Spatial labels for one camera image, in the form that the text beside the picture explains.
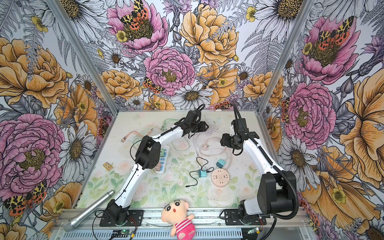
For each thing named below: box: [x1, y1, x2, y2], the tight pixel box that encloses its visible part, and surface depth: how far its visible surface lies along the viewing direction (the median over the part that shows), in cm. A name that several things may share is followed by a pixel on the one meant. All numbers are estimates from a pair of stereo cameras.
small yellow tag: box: [102, 162, 114, 172], surface depth 93 cm
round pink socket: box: [211, 168, 230, 188], surface depth 87 cm
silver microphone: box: [63, 190, 115, 232], surface depth 75 cm
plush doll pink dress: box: [161, 191, 196, 240], surface depth 70 cm
